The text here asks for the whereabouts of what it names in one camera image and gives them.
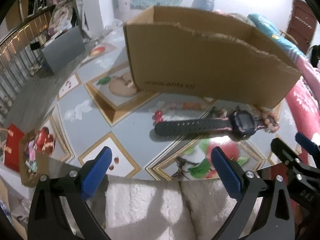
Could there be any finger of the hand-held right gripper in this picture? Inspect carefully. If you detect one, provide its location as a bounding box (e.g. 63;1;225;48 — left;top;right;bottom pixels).
271;137;320;180
295;132;320;157

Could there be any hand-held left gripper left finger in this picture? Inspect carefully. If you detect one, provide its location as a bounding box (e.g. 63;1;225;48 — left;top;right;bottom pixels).
27;146;113;240

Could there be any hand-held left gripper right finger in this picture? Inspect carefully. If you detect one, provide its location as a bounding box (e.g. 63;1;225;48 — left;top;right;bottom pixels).
211;146;297;240

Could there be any pink bead bracelet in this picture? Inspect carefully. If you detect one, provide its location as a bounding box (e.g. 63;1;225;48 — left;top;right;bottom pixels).
261;114;280;133

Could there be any black digital wristwatch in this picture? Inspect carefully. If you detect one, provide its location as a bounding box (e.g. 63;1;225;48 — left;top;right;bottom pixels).
154;110;267;141

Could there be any torn cardboard box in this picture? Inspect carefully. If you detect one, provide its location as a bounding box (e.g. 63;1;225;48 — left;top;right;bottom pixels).
123;6;302;108

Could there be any pink floral blanket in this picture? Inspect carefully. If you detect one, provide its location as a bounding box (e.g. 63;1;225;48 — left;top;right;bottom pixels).
285;52;320;155

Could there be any red gift bag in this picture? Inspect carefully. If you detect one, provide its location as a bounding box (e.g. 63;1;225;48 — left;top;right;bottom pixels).
4;124;25;173

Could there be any teal pillow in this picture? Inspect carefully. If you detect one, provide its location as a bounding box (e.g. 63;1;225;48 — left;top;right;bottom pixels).
247;14;307;55

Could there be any brown wooden door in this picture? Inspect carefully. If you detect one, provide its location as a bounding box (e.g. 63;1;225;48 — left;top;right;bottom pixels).
286;0;318;53

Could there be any grey box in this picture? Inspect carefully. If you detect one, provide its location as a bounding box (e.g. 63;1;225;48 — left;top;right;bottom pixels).
41;26;85;74

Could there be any metal stair railing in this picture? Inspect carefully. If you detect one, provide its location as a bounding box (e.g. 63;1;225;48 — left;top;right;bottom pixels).
0;4;58;120

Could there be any pile of plastic bags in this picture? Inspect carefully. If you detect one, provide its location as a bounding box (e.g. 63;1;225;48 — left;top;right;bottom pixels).
47;0;80;35

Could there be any blue water jug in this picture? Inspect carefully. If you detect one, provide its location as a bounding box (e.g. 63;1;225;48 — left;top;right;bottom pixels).
192;0;216;12

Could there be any orange bead bracelet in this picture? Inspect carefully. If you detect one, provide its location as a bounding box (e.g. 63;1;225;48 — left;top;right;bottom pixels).
171;101;209;111

